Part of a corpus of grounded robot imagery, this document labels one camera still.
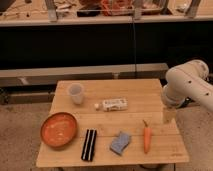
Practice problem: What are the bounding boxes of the orange bowl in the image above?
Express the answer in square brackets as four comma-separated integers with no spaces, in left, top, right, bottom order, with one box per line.
[40,112,77,148]

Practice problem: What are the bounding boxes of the white plastic bottle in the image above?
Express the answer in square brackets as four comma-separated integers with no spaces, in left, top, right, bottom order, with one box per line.
[94,98,128,112]

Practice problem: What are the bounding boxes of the wooden table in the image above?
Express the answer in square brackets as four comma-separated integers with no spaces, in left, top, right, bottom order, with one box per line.
[36,79,189,167]

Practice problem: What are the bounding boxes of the metal shelf frame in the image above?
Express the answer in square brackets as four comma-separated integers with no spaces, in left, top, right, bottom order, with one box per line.
[0,0,213,27]

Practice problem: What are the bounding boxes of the black vertical cable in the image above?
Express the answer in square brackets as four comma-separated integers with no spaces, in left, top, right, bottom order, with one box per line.
[132,0,138,80]

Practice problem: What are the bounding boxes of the blue sponge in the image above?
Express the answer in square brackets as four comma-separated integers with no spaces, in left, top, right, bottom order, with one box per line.
[110,132,131,155]

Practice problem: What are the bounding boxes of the black striped block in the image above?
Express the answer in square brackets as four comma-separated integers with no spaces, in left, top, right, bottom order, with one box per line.
[81,129,97,161]

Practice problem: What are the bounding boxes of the long wooden bench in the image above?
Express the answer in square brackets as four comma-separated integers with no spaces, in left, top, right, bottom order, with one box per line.
[0,63,169,87]

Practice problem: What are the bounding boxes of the orange carrot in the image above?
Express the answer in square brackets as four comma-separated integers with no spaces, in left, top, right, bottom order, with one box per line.
[143,121,152,154]

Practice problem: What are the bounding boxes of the white ceramic cup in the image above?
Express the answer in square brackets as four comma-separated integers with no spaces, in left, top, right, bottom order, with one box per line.
[68,83,84,105]

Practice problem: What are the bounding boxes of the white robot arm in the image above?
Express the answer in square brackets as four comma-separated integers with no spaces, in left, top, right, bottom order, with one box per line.
[161,60,213,124]

